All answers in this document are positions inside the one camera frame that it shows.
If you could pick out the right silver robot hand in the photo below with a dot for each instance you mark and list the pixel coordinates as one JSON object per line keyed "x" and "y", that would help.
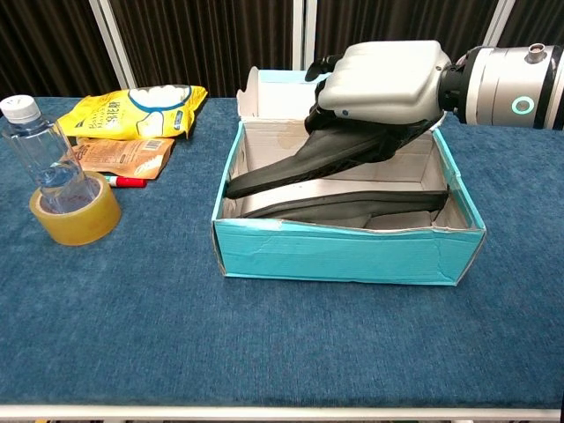
{"x": 383, "y": 79}

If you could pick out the black rubber slipper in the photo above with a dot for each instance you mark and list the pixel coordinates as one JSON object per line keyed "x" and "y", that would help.
{"x": 308, "y": 163}
{"x": 352, "y": 205}

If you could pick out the light blue shoe box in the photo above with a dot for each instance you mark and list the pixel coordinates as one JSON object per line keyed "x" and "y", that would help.
{"x": 343, "y": 255}

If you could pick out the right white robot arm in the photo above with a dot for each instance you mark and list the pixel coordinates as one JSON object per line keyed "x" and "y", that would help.
{"x": 506, "y": 83}

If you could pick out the brown snack pouch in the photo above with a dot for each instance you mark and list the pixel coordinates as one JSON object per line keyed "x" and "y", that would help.
{"x": 123, "y": 156}

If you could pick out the red marker pen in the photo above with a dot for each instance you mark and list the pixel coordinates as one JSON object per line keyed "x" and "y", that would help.
{"x": 130, "y": 182}

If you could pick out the yellow snack bag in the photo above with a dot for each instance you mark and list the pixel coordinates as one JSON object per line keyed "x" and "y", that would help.
{"x": 110, "y": 119}

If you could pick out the clear packing tape roll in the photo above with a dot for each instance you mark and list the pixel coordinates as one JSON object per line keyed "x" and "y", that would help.
{"x": 88, "y": 229}

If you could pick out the clear plastic water bottle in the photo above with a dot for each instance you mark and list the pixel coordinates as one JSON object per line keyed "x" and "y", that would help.
{"x": 44, "y": 150}

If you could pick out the dark blue tablecloth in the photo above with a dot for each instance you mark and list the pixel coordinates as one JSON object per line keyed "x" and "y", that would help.
{"x": 132, "y": 330}

